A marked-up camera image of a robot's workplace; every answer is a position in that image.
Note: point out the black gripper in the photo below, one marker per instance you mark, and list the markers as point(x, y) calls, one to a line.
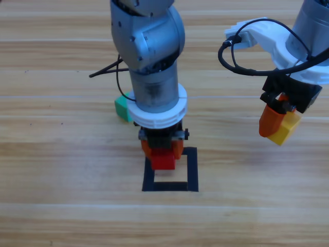
point(160, 139)
point(298, 90)

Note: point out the red wooden cube block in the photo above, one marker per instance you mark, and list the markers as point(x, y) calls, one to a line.
point(163, 162)

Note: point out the yellow wooden cube block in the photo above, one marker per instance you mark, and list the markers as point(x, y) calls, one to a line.
point(288, 128)

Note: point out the green wooden cube block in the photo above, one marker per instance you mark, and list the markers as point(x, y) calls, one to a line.
point(122, 108)

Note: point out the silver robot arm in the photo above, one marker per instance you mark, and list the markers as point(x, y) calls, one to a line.
point(316, 23)
point(149, 38)

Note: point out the black tape square outline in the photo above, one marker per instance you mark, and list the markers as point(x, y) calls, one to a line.
point(192, 175)

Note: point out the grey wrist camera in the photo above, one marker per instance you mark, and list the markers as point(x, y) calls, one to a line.
point(246, 39)

